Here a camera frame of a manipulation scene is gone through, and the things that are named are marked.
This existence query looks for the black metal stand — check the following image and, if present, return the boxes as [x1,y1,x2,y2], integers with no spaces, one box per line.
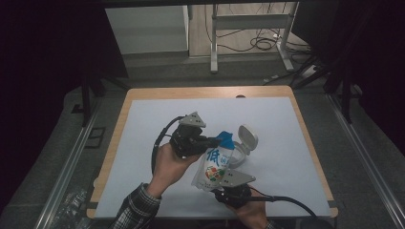
[71,73,128,128]
[292,53,364,125]

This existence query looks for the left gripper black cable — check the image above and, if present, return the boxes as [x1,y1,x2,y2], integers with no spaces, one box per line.
[151,115,186,175]

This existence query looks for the white table mat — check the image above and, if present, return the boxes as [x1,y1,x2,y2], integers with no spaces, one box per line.
[95,96,332,219]

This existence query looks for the wooden table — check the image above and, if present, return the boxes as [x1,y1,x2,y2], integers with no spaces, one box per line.
[86,85,338,220]

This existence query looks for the clear plastic bag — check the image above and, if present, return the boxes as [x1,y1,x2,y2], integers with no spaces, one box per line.
[52,187,94,229]

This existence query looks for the black floor frame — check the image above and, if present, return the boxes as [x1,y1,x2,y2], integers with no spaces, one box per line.
[84,127,107,150]

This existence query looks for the white power strip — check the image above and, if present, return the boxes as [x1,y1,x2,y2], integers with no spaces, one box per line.
[300,64,318,79]

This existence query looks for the white metal desk frame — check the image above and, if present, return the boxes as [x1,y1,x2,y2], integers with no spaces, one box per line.
[209,1,300,74]

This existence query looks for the person's left hand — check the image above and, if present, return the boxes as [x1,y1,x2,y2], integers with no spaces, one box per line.
[146,142,204,199]

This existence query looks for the black floor cables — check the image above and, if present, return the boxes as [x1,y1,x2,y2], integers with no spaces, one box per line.
[203,3,311,53]

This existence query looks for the blue and white milk carton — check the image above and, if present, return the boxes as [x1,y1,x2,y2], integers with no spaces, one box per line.
[190,131,236,193]

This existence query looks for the white cup with hinged lid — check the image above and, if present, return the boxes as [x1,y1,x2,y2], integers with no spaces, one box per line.
[228,124,259,170]

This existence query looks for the person's right hand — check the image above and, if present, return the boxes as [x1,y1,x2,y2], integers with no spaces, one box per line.
[227,197,270,229]

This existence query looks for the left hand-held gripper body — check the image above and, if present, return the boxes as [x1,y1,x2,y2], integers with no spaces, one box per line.
[169,111,209,159]

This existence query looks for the white cabinet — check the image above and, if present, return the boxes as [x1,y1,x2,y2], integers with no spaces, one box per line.
[104,5,190,56]

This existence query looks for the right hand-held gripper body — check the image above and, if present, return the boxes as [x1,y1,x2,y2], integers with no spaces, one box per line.
[213,170,257,210]

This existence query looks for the silver metal rail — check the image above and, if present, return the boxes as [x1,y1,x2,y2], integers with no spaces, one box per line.
[328,94,405,229]
[32,101,101,229]

